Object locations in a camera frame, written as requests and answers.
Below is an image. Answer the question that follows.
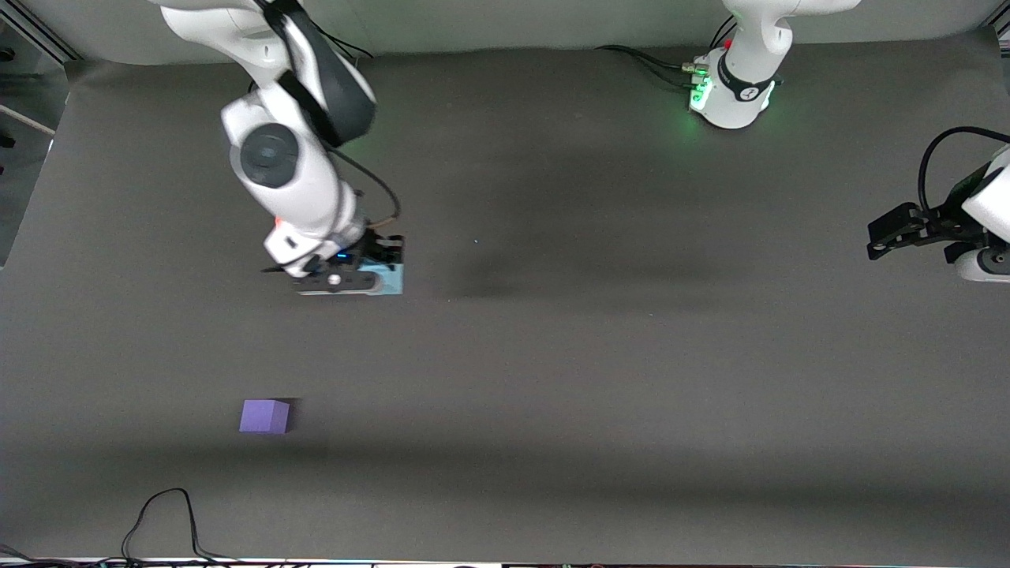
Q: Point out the thin black looped cable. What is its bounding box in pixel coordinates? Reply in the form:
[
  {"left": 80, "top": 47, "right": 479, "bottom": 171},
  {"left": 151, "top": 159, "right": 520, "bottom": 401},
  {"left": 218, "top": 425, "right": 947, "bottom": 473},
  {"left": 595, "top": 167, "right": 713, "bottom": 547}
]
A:
[{"left": 121, "top": 488, "right": 241, "bottom": 566}]

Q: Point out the black right base cable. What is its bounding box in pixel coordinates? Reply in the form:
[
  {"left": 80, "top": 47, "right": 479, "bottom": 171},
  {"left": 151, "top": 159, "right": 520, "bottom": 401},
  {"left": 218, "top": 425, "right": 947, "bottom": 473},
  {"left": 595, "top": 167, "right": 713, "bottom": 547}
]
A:
[{"left": 312, "top": 20, "right": 374, "bottom": 61}]

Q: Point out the purple foam block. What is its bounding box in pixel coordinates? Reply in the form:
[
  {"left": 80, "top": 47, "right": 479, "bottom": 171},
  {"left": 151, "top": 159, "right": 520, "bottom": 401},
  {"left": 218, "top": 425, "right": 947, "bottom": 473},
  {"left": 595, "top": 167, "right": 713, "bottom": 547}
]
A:
[{"left": 239, "top": 399, "right": 291, "bottom": 435}]

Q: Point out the dark grey table mat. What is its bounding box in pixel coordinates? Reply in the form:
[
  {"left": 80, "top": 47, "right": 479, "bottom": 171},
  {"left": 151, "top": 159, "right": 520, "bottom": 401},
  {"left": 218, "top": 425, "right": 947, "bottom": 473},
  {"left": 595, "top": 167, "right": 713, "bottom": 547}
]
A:
[{"left": 0, "top": 28, "right": 1010, "bottom": 565}]

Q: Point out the light blue foam block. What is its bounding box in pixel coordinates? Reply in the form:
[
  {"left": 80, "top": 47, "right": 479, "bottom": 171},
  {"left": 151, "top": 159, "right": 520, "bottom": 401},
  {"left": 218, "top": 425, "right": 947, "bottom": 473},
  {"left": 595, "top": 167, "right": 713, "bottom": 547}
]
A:
[{"left": 365, "top": 263, "right": 405, "bottom": 297}]

